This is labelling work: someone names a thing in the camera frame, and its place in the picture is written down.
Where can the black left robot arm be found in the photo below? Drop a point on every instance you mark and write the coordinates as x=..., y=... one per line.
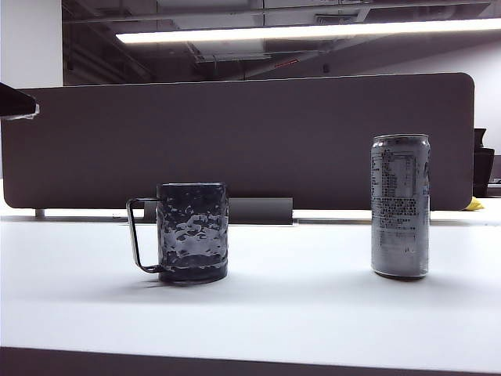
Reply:
x=13, y=102

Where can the yellow bag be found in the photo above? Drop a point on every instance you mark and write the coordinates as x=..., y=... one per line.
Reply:
x=474, y=203

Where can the long ceiling light strip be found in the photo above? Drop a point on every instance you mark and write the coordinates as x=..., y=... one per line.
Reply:
x=297, y=30

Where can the small red ceiling sign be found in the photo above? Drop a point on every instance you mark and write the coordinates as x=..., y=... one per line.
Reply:
x=285, y=64

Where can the grey divider support post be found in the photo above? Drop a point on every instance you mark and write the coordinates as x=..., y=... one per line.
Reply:
x=40, y=213

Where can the silver metal beverage can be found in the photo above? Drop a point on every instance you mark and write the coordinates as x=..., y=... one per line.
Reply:
x=399, y=235

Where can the black office chair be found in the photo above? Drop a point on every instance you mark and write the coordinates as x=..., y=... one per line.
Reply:
x=483, y=164

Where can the dark desk divider panel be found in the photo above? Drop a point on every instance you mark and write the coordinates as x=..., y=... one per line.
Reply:
x=254, y=137

